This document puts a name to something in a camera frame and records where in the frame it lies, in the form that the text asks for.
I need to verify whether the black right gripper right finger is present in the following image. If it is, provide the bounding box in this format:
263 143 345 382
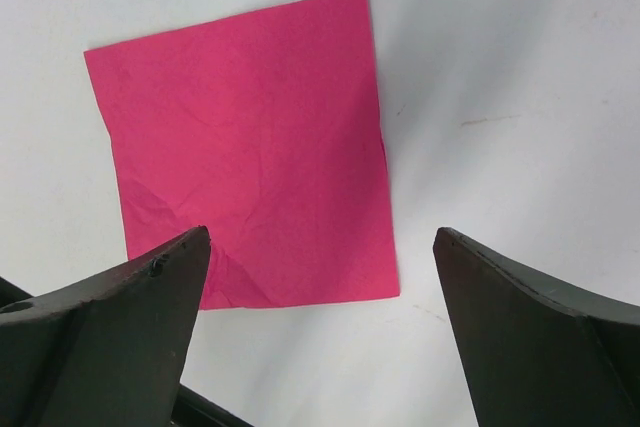
433 227 639 426

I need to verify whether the pink paper napkin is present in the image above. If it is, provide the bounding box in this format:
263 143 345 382
84 0 400 310

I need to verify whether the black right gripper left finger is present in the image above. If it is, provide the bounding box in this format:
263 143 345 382
1 226 211 426

